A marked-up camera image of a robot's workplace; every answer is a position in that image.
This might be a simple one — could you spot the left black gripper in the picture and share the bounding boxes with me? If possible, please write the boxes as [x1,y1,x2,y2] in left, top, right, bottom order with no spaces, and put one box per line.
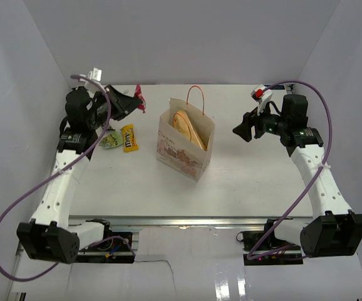
[88,85,143,130]

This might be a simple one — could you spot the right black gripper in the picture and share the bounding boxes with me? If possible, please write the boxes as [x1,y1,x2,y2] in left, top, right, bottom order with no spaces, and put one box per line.
[233,100,289,142]

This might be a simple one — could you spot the pink candy packet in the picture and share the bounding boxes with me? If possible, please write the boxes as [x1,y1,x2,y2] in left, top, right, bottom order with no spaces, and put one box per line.
[134,83,146,113]

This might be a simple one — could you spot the light green snack packet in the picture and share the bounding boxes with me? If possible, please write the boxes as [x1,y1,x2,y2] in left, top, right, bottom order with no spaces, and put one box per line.
[99,130,123,149]

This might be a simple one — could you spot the yellow m&m's packet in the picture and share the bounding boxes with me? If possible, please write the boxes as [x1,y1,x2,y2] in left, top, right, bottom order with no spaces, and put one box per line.
[121,124,139,152]

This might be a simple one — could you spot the brown chips bag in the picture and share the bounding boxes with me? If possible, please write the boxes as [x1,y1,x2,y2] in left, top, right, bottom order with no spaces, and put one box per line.
[172,110,207,151]

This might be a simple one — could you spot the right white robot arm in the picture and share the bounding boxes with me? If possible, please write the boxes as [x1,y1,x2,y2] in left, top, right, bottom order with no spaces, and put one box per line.
[233,91,362,260]

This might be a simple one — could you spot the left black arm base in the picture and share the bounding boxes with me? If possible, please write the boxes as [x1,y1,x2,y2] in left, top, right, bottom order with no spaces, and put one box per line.
[75,219,138,264]

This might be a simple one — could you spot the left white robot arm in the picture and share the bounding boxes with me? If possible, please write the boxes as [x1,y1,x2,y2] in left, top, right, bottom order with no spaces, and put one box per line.
[16,85,142,264]

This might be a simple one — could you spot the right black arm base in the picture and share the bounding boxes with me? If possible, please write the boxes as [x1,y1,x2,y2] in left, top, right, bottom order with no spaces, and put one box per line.
[235,219,304,267]

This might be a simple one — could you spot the beige paper bag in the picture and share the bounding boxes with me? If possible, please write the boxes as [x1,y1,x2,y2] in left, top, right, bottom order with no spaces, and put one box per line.
[156,85,215,181]

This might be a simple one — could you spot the right blue label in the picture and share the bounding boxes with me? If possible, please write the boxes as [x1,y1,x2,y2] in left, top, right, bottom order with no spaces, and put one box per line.
[266,85,286,90]

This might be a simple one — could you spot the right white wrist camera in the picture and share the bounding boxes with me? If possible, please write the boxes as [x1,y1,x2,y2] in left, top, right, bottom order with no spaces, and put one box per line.
[251,85,272,115]

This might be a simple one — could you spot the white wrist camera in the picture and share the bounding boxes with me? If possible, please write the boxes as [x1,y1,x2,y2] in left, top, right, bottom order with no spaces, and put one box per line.
[251,85,272,115]
[78,68,102,93]

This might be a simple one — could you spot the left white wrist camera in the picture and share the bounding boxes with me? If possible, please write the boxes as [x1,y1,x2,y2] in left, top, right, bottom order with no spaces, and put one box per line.
[78,68,102,93]

